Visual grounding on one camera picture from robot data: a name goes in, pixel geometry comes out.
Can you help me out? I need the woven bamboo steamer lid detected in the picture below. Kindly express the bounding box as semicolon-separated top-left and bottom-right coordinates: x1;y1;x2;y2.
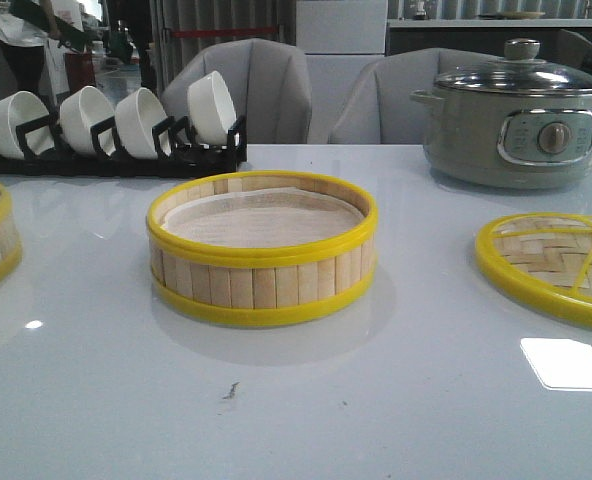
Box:
475;212;592;329

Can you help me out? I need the white steamer liner paper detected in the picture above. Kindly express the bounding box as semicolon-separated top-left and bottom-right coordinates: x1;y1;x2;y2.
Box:
162;187;364;248

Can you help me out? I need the black dish rack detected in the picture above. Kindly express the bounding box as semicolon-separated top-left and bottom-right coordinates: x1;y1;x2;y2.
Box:
0;113;247;179

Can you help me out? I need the white bowl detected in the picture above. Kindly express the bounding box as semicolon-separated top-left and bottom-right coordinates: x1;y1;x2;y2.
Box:
59;85;114;156
115;87;168;160
0;91;49;160
187;71;237;146

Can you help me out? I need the right grey chair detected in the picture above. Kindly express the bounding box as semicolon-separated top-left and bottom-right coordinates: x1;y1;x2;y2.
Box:
328;48;496;144

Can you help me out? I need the grey chair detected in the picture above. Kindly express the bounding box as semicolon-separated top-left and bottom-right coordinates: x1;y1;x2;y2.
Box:
328;48;496;144
161;38;312;144

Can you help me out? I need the left grey chair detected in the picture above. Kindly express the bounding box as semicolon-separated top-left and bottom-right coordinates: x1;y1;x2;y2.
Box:
161;38;312;144

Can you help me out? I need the white cabinet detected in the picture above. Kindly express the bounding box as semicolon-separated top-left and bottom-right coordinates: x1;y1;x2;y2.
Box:
295;1;388;144

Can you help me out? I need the green electric cooking pot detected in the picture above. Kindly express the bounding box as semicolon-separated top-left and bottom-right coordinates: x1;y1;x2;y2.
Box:
409;87;592;190

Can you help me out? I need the red fire extinguisher box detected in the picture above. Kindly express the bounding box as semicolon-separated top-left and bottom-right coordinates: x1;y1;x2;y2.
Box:
64;52;96;94

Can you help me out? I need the glass pot lid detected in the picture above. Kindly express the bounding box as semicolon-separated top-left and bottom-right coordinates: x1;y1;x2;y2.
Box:
435;38;592;96

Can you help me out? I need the person in background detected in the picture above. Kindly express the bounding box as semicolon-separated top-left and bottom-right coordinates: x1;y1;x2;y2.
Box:
0;1;88;96

